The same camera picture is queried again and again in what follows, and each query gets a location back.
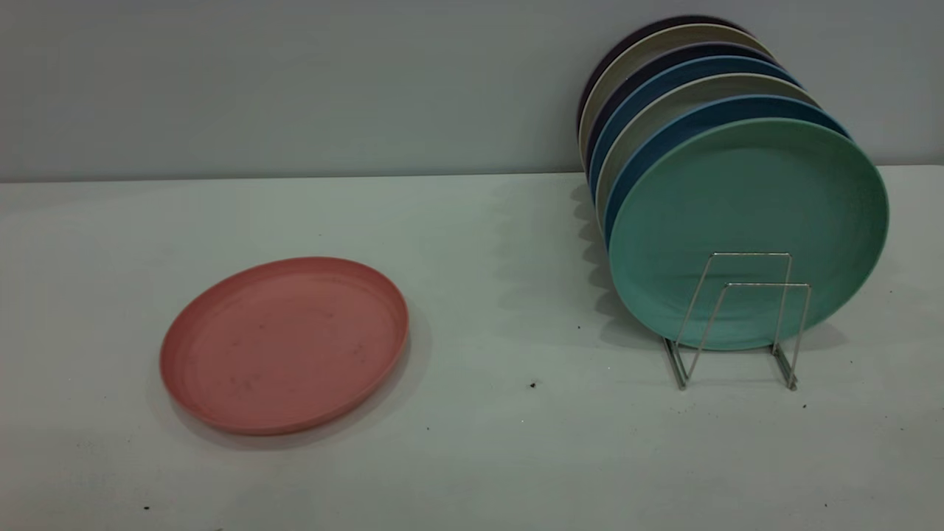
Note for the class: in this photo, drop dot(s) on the blue round plate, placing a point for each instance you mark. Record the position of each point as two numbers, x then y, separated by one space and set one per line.
737 107
686 68

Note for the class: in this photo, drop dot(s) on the dark purple round plate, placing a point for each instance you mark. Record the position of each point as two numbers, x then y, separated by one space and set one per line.
649 27
693 50

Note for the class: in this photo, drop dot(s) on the green round plate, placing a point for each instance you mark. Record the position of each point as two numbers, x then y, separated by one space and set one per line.
737 199

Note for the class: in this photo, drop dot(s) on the beige round plate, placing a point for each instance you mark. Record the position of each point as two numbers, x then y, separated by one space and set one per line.
708 84
664 37

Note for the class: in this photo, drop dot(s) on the pink round plate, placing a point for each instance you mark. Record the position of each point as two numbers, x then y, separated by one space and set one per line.
284 346

